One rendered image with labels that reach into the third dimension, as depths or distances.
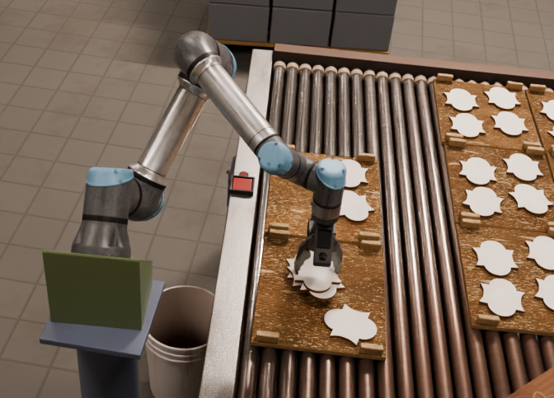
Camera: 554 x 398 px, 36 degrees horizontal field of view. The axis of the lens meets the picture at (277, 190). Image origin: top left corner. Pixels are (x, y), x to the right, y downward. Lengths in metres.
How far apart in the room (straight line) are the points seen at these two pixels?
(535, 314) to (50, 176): 2.52
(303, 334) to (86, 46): 3.27
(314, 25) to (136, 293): 3.01
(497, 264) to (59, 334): 1.24
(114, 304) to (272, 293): 0.42
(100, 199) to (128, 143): 2.21
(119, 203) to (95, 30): 3.24
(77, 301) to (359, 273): 0.78
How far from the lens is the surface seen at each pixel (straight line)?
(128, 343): 2.27
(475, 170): 2.86
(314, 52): 3.32
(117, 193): 2.16
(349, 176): 2.71
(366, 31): 4.99
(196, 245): 3.78
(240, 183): 2.66
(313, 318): 2.26
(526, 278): 2.54
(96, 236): 2.15
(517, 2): 6.27
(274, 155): 1.97
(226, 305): 2.30
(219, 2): 4.88
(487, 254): 2.55
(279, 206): 2.57
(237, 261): 2.42
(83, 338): 2.29
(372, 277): 2.40
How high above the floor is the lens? 2.61
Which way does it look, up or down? 40 degrees down
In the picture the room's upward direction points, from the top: 6 degrees clockwise
